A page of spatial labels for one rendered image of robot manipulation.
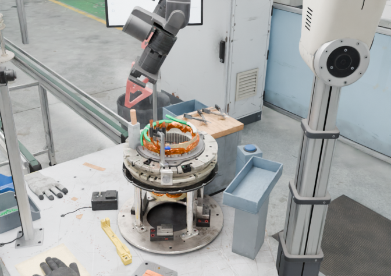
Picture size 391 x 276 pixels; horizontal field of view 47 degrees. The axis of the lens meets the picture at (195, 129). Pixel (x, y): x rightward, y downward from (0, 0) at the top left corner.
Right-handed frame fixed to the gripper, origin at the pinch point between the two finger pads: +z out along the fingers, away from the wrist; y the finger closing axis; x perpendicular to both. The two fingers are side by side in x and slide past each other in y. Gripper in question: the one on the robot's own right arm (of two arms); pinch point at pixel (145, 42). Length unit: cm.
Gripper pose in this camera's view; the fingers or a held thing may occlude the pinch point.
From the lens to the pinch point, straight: 164.7
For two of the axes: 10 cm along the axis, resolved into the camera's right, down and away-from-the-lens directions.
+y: 0.3, 4.5, -8.9
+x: 8.6, 4.5, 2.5
